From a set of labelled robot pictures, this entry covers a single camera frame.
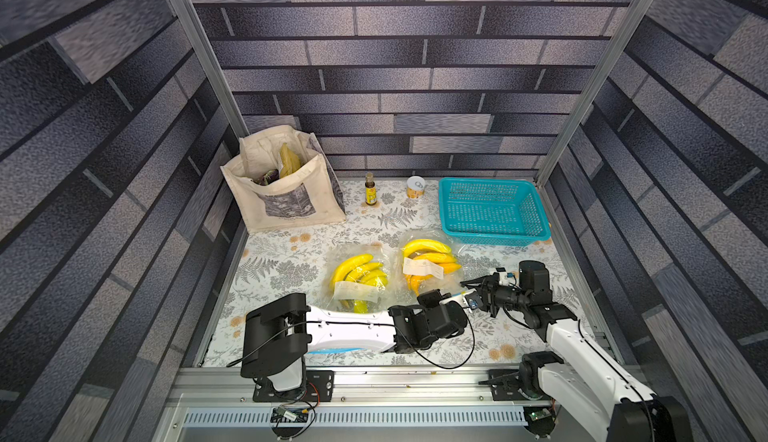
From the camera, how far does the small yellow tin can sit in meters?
1.13

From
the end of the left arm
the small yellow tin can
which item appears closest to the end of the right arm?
the end of the left arm

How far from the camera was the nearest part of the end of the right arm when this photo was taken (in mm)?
645

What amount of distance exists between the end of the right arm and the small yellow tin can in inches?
17.2

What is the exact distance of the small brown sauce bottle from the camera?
1.06 metres

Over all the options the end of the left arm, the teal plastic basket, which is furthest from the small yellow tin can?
the end of the left arm
